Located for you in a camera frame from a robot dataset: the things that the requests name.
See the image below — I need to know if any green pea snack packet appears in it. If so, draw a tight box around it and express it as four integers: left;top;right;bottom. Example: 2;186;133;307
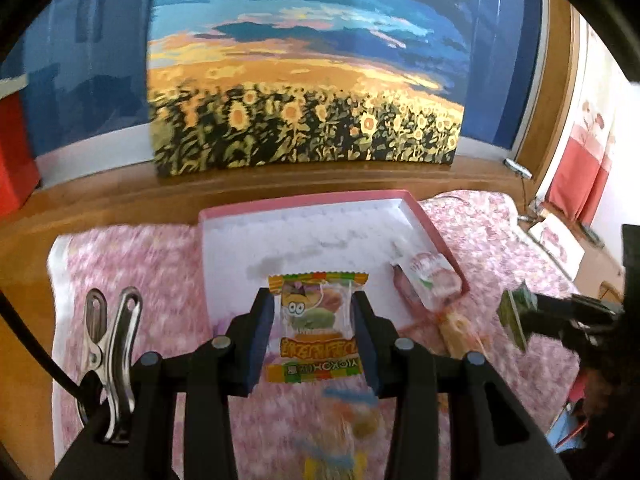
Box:
497;284;538;352

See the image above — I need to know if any sunflower field painting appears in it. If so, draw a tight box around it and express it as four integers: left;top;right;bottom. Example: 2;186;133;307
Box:
149;0;471;178

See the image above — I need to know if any red and white curtain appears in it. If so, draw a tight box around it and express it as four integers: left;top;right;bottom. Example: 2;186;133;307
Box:
542;40;631;226

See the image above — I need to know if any orange long snack packet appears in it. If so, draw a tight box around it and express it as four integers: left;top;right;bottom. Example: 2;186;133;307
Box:
400;310;486;361

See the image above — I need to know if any black cable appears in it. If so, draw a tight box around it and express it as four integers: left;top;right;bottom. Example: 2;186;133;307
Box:
0;290;101;411

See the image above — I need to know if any clear red-white snack packet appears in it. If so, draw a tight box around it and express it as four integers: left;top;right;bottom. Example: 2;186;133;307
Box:
392;252;463;318

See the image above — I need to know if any blue edged clear candy packet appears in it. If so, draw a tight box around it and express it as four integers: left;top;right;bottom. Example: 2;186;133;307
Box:
295;385;386;480

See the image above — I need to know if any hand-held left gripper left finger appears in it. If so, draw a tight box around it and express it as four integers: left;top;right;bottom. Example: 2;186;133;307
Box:
50;287;276;480

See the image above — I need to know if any small grey device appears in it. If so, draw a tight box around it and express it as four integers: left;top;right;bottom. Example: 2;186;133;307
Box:
504;157;533;181

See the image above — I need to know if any red storage box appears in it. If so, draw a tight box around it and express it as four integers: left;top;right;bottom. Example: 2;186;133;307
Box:
0;75;42;216

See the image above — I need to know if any metal spring clip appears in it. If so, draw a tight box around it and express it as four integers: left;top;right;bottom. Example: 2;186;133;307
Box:
80;286;145;445

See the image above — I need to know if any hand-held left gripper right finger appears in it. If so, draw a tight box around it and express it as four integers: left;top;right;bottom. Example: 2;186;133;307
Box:
351;291;571;480

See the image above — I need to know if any pink floral blanket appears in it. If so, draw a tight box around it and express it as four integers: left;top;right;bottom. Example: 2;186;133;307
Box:
47;190;581;480

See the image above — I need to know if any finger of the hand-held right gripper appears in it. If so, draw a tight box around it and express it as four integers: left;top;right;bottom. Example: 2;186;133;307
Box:
525;294;622;342

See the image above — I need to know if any pink cardboard box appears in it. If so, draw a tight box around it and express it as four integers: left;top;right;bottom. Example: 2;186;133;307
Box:
198;189;471;341

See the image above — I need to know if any cartoon print candy packet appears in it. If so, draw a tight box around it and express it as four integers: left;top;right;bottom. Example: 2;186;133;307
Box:
267;271;370;385

